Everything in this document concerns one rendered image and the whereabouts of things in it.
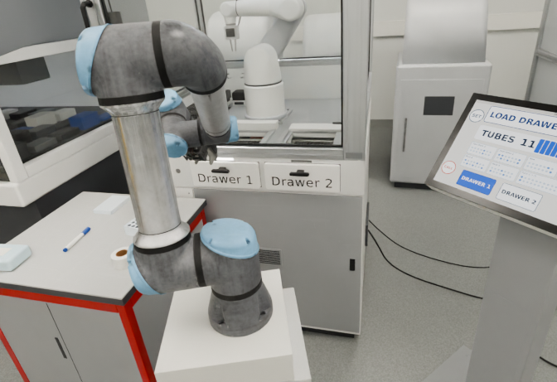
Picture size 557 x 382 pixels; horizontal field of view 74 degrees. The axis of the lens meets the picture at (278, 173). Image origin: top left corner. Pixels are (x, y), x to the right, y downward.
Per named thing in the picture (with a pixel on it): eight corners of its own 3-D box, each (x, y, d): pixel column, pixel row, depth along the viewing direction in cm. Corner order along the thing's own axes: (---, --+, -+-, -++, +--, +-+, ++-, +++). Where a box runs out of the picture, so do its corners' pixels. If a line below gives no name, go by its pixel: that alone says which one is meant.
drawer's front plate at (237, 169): (259, 189, 147) (257, 163, 142) (193, 186, 154) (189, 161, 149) (261, 186, 148) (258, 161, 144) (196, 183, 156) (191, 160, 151)
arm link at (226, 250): (264, 291, 78) (259, 237, 73) (201, 302, 77) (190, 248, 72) (259, 258, 89) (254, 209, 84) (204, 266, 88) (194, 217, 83)
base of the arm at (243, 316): (278, 328, 81) (274, 292, 78) (210, 343, 79) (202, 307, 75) (267, 284, 95) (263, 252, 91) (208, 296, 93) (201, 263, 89)
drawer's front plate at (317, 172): (339, 192, 139) (339, 166, 134) (265, 189, 146) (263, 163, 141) (340, 191, 140) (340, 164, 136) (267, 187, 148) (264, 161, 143)
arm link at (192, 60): (222, -1, 63) (235, 115, 111) (157, 4, 62) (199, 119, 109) (230, 59, 60) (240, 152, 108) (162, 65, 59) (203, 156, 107)
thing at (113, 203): (112, 215, 149) (110, 210, 148) (94, 213, 151) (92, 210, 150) (130, 199, 160) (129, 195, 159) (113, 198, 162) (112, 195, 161)
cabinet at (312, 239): (362, 345, 172) (367, 196, 138) (167, 316, 198) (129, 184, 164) (368, 230, 255) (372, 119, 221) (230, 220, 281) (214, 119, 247)
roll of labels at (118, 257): (119, 273, 115) (116, 263, 113) (109, 263, 120) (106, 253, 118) (140, 262, 119) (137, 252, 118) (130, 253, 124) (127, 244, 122)
